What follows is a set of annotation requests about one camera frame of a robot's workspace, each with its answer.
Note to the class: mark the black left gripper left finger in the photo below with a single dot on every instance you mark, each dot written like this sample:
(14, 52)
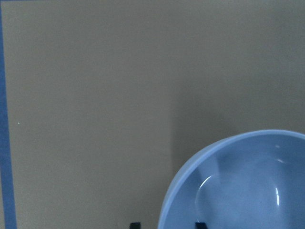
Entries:
(135, 225)

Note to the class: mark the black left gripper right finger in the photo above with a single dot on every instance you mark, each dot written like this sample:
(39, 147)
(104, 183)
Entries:
(200, 225)

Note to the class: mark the blue ceramic bowl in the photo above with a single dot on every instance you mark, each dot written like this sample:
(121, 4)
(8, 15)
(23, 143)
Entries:
(254, 180)

